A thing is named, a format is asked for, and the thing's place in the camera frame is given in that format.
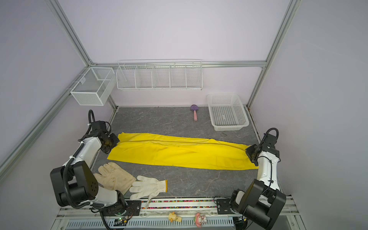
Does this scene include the yellow duck toy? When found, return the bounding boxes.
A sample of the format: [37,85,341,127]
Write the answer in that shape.
[168,212,182,223]

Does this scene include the aluminium frame left side bar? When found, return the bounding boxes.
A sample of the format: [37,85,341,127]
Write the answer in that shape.
[0,67,88,185]

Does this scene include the white knitted work glove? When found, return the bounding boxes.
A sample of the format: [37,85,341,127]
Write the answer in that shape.
[129,175,168,209]

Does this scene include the aluminium frame corner post left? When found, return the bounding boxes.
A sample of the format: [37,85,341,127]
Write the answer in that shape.
[45,0,94,66]

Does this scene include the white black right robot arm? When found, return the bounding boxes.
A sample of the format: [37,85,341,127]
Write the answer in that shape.
[214,127,287,230]

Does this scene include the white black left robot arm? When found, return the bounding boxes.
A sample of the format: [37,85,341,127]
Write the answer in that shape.
[50,110,127,216]

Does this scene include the white plastic perforated basket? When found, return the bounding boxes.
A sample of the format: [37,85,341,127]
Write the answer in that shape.
[207,94,249,131]

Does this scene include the yellow trousers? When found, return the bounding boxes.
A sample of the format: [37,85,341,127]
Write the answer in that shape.
[108,133,258,171]

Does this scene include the aluminium front mounting rail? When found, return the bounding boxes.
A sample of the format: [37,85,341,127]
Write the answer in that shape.
[50,196,307,230]

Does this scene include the small white mesh wire box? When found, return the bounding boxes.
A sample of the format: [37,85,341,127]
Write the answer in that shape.
[71,67,117,106]

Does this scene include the pink white plush toy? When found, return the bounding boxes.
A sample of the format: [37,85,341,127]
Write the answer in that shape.
[194,213,207,228]

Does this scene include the beige leather work glove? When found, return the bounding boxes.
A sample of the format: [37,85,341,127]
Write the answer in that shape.
[94,162,137,195]

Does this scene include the aluminium frame back top bar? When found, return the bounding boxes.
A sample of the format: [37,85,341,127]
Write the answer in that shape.
[92,59,267,68]

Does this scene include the long white wire rack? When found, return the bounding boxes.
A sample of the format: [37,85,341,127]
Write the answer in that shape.
[116,59,203,91]

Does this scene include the aluminium frame bar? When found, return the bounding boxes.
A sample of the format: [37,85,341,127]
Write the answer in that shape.
[0,67,88,185]
[92,59,267,68]

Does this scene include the aluminium frame corner post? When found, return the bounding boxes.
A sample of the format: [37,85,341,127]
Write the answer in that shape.
[45,0,94,66]
[247,0,301,109]

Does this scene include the aluminium frame corner post right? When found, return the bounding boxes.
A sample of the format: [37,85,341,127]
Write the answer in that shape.
[247,0,301,109]

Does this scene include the purple pink hair brush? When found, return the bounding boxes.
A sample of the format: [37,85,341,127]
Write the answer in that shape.
[190,104,199,121]

